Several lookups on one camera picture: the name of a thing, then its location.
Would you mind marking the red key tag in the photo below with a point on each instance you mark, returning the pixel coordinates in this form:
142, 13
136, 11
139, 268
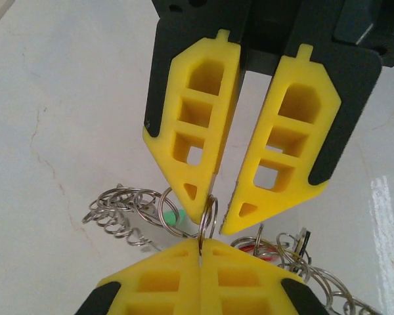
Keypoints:
249, 248

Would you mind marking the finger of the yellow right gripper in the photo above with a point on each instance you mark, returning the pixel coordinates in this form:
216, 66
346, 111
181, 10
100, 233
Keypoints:
315, 98
170, 82

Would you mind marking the thin grey strip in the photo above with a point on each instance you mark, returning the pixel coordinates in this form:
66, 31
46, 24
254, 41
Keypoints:
118, 201

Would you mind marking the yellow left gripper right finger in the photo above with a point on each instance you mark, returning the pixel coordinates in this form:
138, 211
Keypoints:
243, 282

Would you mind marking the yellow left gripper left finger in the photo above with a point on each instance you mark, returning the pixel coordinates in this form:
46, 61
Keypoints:
157, 282

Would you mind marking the green key tag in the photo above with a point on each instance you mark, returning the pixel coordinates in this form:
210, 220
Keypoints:
172, 218

